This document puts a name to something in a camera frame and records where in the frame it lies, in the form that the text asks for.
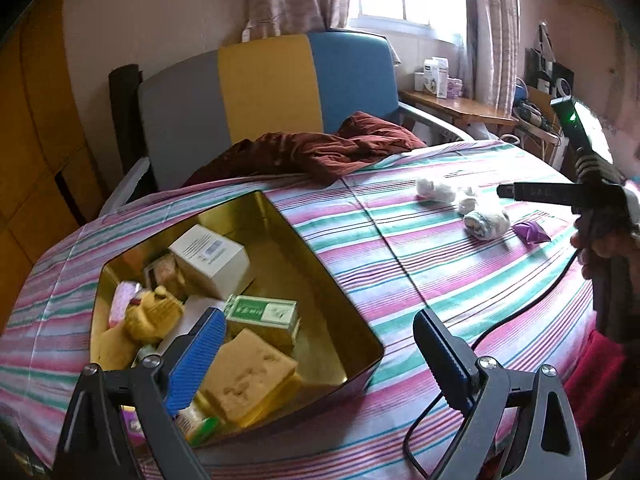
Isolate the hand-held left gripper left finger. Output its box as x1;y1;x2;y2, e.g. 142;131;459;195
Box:
52;306;228;480

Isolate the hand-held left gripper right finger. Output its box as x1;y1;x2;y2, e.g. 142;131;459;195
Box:
412;308;587;480

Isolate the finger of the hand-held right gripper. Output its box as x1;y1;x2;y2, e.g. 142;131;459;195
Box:
496;181;583;207

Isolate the purple plastic bag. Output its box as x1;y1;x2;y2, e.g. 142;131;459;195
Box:
511;220;550;245

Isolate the cream sock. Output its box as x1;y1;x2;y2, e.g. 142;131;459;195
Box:
463;210;511;241

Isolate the yellow knitted sock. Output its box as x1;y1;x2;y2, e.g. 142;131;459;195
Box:
123;285;185;343

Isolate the green and white box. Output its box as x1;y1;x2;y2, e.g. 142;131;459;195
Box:
223;294;301;351

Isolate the bread packet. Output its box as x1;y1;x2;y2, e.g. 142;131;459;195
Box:
143;254;183;301

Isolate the pink clear packet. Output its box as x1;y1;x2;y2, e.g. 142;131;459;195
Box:
109;280;143;328

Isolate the white cardboard box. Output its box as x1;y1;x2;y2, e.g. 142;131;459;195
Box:
168;224;251;301

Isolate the gold tin box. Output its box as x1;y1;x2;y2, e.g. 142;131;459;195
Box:
89;190;386;448

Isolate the person's right hand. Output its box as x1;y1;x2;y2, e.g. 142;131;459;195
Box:
571;210;603;281

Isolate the green and cream packet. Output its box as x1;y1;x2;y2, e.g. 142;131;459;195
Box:
175;402;226;446

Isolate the small yellow sponge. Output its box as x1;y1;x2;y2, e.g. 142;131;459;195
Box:
97;327;138;368

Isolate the wooden desk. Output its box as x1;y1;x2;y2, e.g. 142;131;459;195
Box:
399;89;518;133

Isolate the white carton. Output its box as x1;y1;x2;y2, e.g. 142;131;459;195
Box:
422;56;449;98

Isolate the red cloth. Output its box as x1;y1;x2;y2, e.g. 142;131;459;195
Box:
565;330;633;431

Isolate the brown cloth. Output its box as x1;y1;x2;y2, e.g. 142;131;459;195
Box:
182;111;428;188

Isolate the wooden cabinet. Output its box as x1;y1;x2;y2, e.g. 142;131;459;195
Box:
0;0;108;331

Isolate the blue yellow grey armchair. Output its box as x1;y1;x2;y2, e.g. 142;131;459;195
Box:
97;30;473;216

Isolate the black cable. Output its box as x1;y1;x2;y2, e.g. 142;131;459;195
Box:
404;247;593;478

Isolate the metal frame stand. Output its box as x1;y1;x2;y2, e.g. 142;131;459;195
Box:
512;100;563;166

